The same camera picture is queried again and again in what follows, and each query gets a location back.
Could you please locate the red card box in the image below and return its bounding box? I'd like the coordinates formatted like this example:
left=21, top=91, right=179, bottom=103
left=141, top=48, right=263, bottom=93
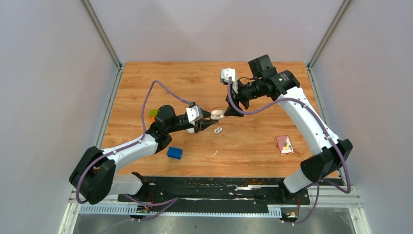
left=274, top=135, right=294, bottom=156

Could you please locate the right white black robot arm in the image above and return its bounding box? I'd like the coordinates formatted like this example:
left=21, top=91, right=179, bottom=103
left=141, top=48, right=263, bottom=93
left=220, top=55, right=353, bottom=204

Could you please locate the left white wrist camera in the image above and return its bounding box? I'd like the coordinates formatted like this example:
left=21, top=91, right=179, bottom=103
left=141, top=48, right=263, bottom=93
left=186, top=102, right=204, bottom=126

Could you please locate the green toy block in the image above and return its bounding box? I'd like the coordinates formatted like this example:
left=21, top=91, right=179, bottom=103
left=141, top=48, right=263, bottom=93
left=150, top=110, right=158, bottom=117

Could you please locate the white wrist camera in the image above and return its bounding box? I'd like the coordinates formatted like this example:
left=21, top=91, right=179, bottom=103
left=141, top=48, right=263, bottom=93
left=220, top=68, right=238, bottom=94
left=186, top=102, right=204, bottom=126

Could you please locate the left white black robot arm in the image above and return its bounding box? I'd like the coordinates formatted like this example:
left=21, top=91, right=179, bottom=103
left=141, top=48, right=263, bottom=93
left=69, top=104, right=218, bottom=205

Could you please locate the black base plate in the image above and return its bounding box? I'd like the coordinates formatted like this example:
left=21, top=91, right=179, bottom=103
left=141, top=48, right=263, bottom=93
left=132, top=176, right=310, bottom=214

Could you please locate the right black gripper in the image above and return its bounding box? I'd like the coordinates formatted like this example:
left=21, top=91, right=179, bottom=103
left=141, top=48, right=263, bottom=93
left=224, top=78, right=263, bottom=116

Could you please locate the white earbud charging case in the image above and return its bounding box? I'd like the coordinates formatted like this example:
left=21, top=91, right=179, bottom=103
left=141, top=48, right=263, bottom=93
left=210, top=110, right=225, bottom=120

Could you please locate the white eartips cluster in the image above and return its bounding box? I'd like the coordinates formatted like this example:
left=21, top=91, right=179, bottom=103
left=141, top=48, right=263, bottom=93
left=214, top=127, right=223, bottom=134

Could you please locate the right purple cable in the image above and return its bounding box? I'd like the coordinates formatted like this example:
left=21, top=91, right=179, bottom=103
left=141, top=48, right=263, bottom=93
left=227, top=77, right=352, bottom=226

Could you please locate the blue toy brick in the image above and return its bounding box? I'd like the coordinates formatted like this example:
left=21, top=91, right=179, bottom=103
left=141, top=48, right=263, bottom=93
left=167, top=147, right=183, bottom=160

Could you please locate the aluminium rail frame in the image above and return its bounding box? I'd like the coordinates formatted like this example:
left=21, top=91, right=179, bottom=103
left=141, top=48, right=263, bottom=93
left=58, top=186, right=371, bottom=234

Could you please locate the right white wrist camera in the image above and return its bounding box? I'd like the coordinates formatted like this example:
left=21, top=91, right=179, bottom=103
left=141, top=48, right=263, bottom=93
left=220, top=68, right=238, bottom=94

